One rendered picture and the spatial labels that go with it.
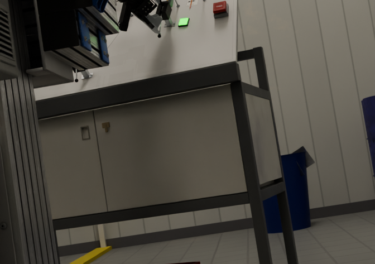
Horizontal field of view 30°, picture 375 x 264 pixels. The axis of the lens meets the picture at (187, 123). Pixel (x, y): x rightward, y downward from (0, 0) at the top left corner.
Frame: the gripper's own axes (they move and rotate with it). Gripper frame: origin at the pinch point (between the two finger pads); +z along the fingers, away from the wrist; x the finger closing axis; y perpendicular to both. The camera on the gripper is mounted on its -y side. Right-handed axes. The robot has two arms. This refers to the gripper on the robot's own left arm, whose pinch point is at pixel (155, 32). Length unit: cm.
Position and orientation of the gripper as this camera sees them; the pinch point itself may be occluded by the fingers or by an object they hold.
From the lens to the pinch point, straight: 266.4
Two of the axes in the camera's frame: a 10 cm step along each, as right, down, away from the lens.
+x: -4.0, -3.7, 8.4
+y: 6.8, -7.4, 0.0
